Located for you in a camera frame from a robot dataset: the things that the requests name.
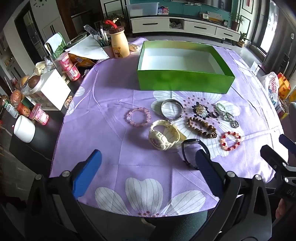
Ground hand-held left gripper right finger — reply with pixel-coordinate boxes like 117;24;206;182
195;149;273;241

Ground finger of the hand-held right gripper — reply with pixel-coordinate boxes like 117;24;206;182
260;145;289;173
279;134;296;151

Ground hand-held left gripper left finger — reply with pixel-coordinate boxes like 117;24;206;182
24;149;107;241

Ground black wristband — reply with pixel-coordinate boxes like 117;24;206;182
181;138;211;171

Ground red bead bracelet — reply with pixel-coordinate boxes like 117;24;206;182
220;131;242;151

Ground brown wooden bead bracelet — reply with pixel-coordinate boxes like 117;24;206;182
186;116;218;139

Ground cream wrist watch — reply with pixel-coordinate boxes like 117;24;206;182
148;119;187;151

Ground pink bead bracelet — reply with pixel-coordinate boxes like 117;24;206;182
126;108;151;128

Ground silver bangle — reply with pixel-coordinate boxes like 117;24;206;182
161;99;185;121

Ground green cardboard box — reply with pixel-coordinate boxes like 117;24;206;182
136;40;236;94

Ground person's right hand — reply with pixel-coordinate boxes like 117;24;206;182
275;199;288;224

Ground purple floral cloth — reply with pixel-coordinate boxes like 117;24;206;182
50;37;289;218

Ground yellow paper bag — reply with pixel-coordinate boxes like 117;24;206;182
276;72;292;100

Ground white plastic bag red print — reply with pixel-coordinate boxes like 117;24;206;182
259;72;280;102

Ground rhinestone brooch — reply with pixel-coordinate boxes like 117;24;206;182
191;105;210;118

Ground white cup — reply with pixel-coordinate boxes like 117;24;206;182
13;115;36;143

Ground white box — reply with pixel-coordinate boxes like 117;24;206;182
25;69;72;111

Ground orange round tin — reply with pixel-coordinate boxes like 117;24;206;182
16;102;31;116

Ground green drink can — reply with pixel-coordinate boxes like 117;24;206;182
2;98;19;118

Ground glass jar with brown ball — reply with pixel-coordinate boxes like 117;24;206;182
22;75;45;96

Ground small potted plant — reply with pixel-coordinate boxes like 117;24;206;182
238;31;251;48

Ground orange snack bag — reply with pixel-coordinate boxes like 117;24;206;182
68;53;96;67

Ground white paper sheets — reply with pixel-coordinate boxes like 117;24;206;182
65;35;110;61

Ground tall potted plant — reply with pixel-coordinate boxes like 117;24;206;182
229;10;245;32

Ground green and white carton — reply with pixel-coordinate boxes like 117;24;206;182
44;32;67;63

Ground pen holder with pens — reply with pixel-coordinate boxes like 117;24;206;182
96;25;111;47

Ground cream bottle with brown lid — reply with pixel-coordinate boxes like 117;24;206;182
104;20;130;58

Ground grey remote control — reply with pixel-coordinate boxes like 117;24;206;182
84;24;97;39

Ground white tv cabinet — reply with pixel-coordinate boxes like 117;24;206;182
129;15;241;43

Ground clear storage bin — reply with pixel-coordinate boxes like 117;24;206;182
127;2;160;18

